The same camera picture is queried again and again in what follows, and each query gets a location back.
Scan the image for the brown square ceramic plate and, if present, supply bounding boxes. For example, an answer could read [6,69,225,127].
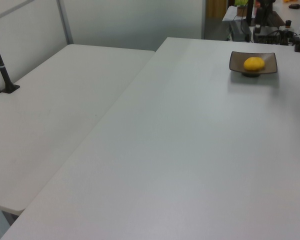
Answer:
[229,50,278,78]

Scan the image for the grey metal partition post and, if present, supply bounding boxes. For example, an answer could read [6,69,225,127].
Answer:
[200,0,207,40]

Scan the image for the yellow wooden panel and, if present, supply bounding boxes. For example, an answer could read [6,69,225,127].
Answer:
[206,0,227,19]

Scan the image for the black electronics box with cables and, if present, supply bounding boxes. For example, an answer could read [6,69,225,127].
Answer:
[253,26,295,46]

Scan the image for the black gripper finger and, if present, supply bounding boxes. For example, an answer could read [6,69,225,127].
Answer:
[263,8,272,26]
[254,7,265,35]

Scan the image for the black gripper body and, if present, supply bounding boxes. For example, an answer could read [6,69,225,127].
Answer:
[257,0,275,11]

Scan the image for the white paper sheets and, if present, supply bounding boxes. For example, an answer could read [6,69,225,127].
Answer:
[221,5,247,22]

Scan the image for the black camera stand pole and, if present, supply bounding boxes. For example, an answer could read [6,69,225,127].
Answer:
[0,24,21,95]

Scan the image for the black sloped flat panel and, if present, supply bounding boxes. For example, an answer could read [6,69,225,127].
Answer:
[264,11,286,27]

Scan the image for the black vertical pole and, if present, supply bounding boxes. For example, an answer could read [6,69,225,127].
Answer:
[245,0,255,27]

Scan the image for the yellow lemon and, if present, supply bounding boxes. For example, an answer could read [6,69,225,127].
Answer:
[243,56,266,73]

